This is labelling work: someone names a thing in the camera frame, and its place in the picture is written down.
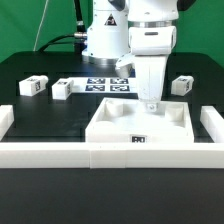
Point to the white sheet with fiducial markers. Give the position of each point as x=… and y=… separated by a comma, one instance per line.
x=103, y=85

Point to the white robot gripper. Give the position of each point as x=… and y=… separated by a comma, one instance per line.
x=149, y=73

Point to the white fence piece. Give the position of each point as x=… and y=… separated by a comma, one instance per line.
x=213, y=123
x=6, y=119

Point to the white square table top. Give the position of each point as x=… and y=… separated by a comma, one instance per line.
x=127, y=121

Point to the white front fence bar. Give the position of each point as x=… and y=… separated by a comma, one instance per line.
x=111, y=155

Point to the white left fence piece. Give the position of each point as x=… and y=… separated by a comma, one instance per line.
x=6, y=119

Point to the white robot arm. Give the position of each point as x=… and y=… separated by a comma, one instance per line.
x=136, y=36

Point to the white right fence piece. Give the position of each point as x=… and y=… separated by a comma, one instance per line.
x=213, y=123

